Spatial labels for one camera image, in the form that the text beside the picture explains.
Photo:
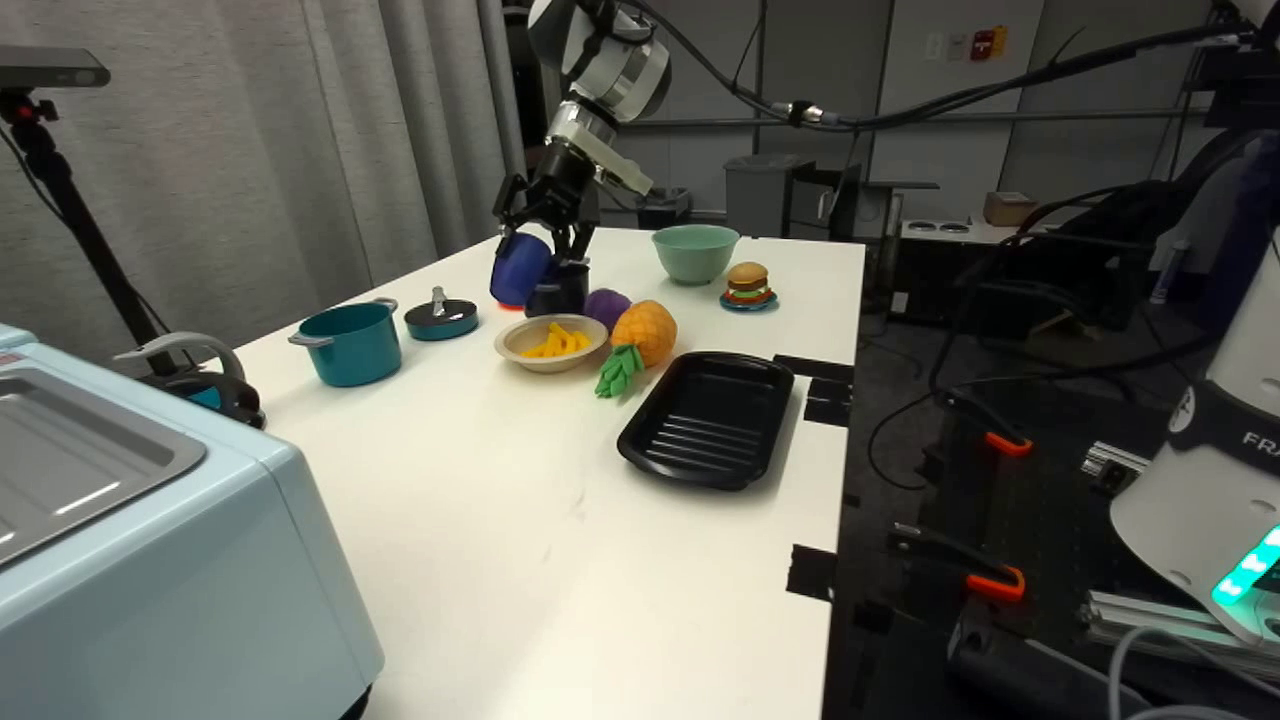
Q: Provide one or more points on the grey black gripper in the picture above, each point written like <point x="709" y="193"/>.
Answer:
<point x="572" y="159"/>

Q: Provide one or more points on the blue cup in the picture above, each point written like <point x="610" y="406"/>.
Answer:
<point x="516" y="271"/>

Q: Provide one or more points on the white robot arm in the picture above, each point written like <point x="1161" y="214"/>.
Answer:
<point x="615" y="68"/>

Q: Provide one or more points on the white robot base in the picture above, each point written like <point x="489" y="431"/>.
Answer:
<point x="1206" y="513"/>

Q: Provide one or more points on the beige plate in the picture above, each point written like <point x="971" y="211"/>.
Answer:
<point x="535" y="331"/>

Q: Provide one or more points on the blue small plate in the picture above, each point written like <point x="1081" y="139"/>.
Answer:
<point x="749" y="307"/>

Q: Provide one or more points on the black saucepan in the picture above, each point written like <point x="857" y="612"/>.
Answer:
<point x="563" y="288"/>

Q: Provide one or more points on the purple plush eggplant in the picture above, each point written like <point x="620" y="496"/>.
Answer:
<point x="606" y="307"/>

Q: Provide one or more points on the yellow food pieces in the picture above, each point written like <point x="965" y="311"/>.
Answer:
<point x="556" y="340"/>

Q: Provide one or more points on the black pot lid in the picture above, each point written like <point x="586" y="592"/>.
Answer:
<point x="443" y="316"/>

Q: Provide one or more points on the orange plush pineapple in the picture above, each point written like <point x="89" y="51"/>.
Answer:
<point x="642" y="340"/>

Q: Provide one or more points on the mint green bowl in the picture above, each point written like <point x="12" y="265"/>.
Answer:
<point x="694" y="255"/>

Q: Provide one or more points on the toy burger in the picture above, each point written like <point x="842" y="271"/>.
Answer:
<point x="744" y="282"/>

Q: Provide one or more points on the teal pot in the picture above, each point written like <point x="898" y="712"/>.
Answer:
<point x="352" y="345"/>

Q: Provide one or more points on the black rectangular tray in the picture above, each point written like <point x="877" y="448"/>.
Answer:
<point x="709" y="423"/>

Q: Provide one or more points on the right orange clamp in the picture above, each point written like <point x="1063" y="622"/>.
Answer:
<point x="992" y="431"/>

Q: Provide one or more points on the orange clamp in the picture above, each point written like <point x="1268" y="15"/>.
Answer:
<point x="983" y="572"/>
<point x="992" y="431"/>

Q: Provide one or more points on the light blue toaster oven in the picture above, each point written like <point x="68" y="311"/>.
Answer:
<point x="162" y="563"/>

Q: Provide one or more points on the left orange clamp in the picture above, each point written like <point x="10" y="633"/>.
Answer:
<point x="983" y="572"/>

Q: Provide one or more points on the black camera tripod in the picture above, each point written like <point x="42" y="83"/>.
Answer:
<point x="21" y="74"/>

